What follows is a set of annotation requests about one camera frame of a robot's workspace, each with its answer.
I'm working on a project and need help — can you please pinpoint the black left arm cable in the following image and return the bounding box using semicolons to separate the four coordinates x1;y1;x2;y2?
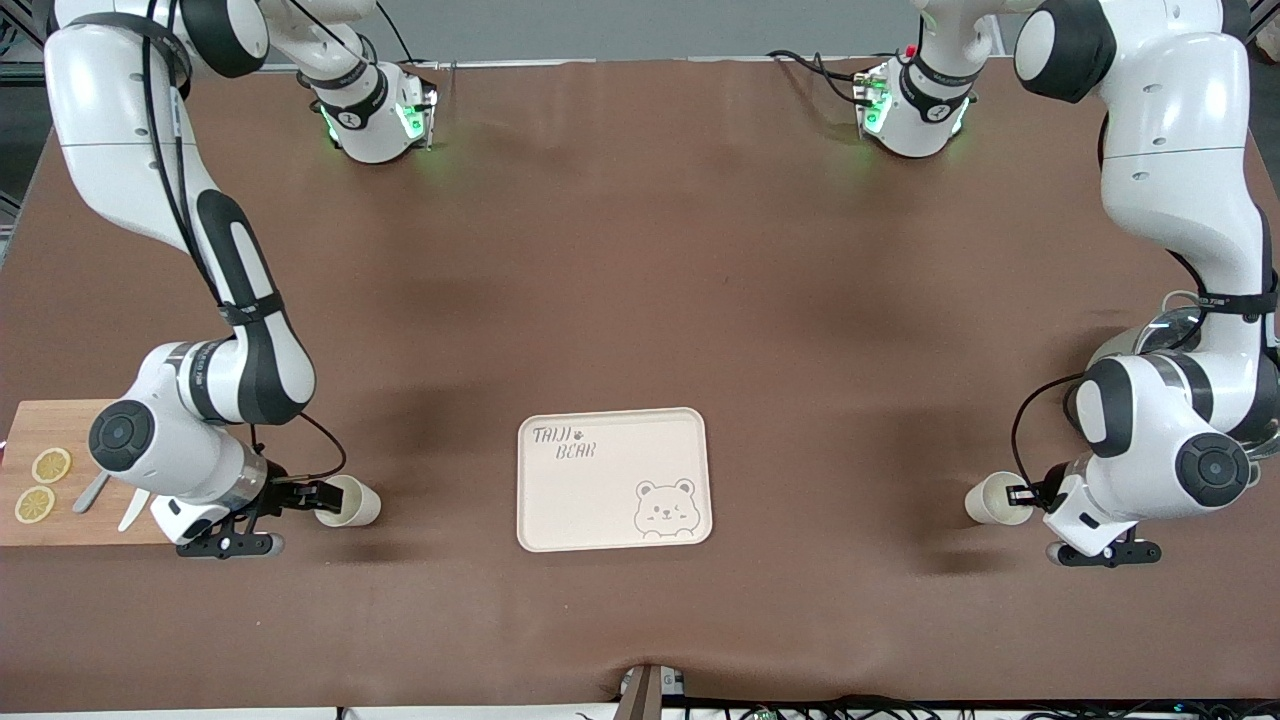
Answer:
1011;374;1089;493

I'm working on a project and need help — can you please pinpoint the wooden cutting board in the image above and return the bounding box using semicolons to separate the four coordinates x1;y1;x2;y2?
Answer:
0;399;201;547

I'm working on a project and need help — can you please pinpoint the cream bear print tray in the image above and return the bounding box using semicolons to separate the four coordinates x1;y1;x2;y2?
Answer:
517;407;714;553

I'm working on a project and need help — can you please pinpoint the black base power cable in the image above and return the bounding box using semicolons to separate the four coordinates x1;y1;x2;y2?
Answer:
767;49;873;107

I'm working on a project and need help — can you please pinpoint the cream paper cup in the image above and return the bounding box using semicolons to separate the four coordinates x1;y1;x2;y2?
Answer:
965;472;1035;528

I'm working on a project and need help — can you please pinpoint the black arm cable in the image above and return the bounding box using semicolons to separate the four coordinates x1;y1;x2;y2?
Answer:
1011;374;1089;493
140;0;349;483

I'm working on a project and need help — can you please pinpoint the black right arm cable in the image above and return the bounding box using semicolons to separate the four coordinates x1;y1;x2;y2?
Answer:
140;0;349;483

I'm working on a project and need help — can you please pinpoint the grey metal clamp bracket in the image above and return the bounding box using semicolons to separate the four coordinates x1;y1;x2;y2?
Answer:
618;663;687;720

